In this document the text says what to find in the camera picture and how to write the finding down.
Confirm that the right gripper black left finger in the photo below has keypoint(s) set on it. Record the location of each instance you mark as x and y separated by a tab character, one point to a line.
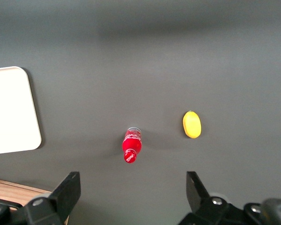
65	192

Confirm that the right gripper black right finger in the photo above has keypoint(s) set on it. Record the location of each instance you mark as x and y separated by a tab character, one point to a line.
196	197

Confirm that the red coke bottle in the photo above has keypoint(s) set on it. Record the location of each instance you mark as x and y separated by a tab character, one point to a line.
131	143

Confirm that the white rectangular tray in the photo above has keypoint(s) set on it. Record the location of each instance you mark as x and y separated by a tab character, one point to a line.
11	110

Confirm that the wooden drawer cabinet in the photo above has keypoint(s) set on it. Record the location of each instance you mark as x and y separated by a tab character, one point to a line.
9	188

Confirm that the yellow lemon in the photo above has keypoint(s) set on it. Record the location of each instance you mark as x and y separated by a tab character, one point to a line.
192	124

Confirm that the silver cylindrical mount part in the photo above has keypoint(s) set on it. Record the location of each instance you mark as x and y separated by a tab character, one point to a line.
276	211

